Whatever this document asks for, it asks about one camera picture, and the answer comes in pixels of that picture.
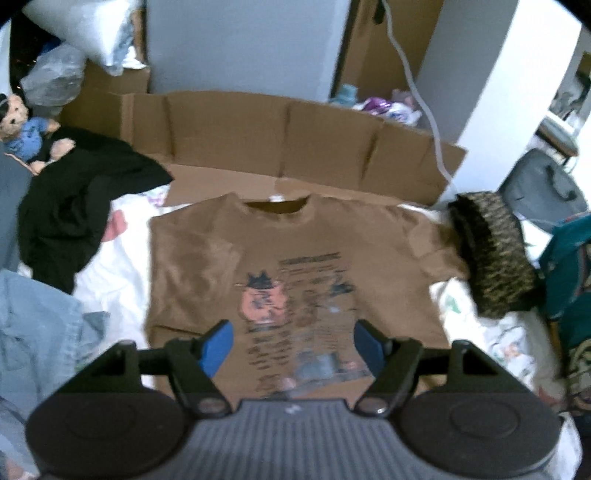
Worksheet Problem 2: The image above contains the large flattened cardboard sheet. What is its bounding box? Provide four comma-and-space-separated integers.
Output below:
60, 90, 468, 219

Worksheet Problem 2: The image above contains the purple refill pouch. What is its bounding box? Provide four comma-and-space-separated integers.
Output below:
355, 95, 394, 114

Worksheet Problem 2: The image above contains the teddy bear in blue shirt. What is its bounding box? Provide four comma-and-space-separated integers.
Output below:
0, 93, 75, 175

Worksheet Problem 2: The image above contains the clear plastic bag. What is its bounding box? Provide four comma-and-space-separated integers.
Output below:
21, 44, 88, 108

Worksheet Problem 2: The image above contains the black garment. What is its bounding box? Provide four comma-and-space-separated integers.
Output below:
18, 127, 175, 297

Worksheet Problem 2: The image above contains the colourful printed cloth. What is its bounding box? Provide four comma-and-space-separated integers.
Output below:
139, 182, 175, 209

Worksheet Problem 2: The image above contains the grey laptop bag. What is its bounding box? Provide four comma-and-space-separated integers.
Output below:
500, 147, 590, 237

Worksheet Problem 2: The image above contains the white printed bedsheet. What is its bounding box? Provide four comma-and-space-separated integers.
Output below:
69, 185, 585, 480

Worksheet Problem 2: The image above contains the white cable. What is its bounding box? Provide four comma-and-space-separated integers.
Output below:
380, 0, 456, 186

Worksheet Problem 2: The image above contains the brown printed t-shirt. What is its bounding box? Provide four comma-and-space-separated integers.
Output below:
145, 193, 470, 403

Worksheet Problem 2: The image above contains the teal garment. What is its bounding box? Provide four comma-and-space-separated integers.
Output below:
537, 213, 591, 408

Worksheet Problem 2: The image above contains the leopard print folded garment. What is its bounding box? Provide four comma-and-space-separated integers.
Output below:
447, 191, 539, 320

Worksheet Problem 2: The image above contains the white plastic bag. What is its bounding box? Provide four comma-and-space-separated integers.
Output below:
23, 0, 145, 78

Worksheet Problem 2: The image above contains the tall cardboard box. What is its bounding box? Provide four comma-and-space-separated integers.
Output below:
331, 0, 445, 105

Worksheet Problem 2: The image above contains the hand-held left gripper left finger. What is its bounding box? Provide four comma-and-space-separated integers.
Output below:
65, 320, 235, 420

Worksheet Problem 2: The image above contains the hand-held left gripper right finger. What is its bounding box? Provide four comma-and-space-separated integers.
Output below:
355, 319, 523, 417

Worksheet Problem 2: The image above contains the light blue denim garment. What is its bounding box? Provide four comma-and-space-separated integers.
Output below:
0, 270, 112, 477

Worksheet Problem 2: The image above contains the white and blue refill pouch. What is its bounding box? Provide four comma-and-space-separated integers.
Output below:
392, 89, 424, 126

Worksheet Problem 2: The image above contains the small cardboard box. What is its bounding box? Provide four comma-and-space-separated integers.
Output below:
60, 60, 151, 139

